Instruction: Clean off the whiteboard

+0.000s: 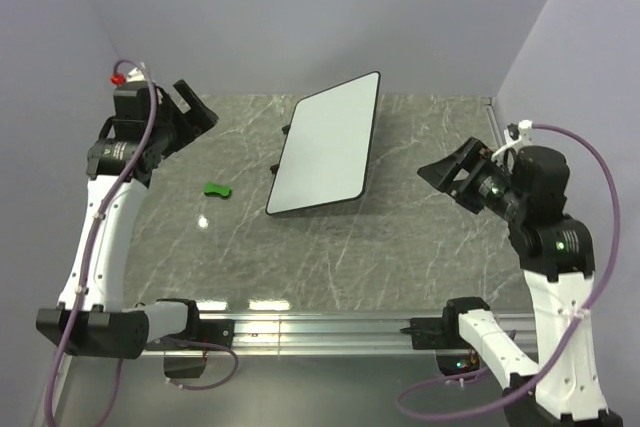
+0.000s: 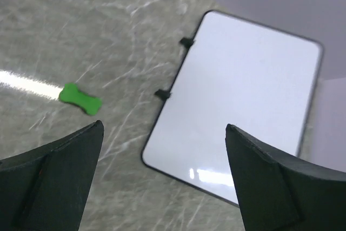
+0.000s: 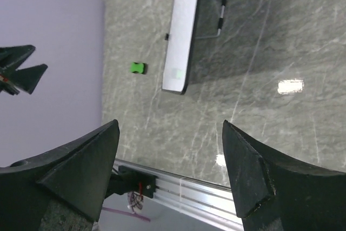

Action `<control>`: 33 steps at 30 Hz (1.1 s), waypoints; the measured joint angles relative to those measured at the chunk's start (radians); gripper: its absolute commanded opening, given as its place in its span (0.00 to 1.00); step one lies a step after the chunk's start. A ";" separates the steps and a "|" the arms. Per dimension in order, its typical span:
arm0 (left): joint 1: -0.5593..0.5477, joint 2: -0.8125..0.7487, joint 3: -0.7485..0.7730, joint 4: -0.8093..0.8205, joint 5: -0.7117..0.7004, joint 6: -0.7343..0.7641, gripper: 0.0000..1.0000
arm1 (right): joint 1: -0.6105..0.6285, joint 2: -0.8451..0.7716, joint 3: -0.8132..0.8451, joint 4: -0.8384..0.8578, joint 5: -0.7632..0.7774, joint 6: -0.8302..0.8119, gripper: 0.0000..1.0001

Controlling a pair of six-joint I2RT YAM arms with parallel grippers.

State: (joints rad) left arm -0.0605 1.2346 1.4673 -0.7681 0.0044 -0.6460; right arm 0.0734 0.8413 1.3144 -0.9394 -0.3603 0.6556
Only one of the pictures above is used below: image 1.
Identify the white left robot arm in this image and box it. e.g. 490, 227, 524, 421
36, 80, 218, 359

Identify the aluminium rail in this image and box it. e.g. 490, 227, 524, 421
481, 96, 505, 147
139, 311, 539, 358

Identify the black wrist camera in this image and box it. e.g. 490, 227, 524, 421
113, 81, 151, 121
512, 145, 570, 217

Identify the aluminium right side rail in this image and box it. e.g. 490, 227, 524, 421
481, 96, 505, 147

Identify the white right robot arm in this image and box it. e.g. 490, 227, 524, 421
417, 137, 623, 426

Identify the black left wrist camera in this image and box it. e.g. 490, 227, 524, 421
113, 81, 151, 121

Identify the white whiteboard black frame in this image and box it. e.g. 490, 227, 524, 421
265, 71, 381, 216

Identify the green whiteboard eraser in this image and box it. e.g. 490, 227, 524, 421
203, 182, 232, 199

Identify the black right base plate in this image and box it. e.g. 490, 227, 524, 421
400, 317, 453, 351

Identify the aluminium front rail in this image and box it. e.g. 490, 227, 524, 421
139, 311, 539, 358

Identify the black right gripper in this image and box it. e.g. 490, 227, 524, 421
416, 133, 526, 218

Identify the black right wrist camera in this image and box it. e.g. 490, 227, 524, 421
512, 145, 570, 217

